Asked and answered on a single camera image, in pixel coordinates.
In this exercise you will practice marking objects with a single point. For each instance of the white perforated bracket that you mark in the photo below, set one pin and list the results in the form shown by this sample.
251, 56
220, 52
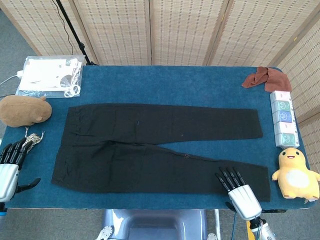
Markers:
212, 237
105, 232

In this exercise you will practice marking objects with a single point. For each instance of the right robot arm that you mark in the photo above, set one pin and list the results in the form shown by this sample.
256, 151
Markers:
262, 231

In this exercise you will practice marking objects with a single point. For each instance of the bamboo folding screen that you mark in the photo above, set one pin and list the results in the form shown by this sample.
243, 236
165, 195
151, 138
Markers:
117, 30

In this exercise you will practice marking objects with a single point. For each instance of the white power adapter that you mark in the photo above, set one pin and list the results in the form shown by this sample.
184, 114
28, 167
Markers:
19, 74

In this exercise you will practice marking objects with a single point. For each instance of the green tissue pack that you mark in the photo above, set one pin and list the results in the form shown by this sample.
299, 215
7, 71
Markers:
287, 140
283, 105

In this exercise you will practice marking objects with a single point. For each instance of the brown plush capybara toy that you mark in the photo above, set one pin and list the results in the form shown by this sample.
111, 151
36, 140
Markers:
22, 111

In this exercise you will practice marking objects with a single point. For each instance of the yellow plush toy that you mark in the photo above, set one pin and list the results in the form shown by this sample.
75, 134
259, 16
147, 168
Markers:
295, 175

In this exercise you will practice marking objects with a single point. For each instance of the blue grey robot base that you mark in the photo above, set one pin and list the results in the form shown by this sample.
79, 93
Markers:
155, 225

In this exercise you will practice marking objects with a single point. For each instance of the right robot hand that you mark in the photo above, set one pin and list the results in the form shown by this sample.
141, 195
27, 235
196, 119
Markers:
243, 200

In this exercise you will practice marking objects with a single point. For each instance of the black tripod stand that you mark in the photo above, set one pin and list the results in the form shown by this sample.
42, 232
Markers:
75, 35

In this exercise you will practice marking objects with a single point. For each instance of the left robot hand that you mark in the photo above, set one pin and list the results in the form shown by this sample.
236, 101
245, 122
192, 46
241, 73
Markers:
8, 172

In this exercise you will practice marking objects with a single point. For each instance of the rust brown cloth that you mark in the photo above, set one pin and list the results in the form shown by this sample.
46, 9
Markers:
277, 80

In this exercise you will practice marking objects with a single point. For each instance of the blue table cloth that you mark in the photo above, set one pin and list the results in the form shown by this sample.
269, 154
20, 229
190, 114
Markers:
175, 85

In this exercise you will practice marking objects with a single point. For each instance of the pink tissue pack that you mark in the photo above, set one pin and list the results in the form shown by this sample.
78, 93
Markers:
281, 95
285, 128

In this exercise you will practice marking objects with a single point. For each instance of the black bar under table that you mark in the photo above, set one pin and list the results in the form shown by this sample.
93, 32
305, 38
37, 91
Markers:
275, 211

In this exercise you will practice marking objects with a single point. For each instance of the blue tissue pack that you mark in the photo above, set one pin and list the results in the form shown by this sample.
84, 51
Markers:
284, 116

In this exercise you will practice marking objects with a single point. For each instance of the black trousers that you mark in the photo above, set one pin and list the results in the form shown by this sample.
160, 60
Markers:
150, 120

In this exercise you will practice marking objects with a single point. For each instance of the clear plastic bag with papers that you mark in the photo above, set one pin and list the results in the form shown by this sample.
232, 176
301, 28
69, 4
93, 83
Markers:
47, 75

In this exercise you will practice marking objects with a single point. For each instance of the white table leg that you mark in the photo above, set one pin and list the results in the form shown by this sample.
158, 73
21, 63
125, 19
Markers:
217, 222

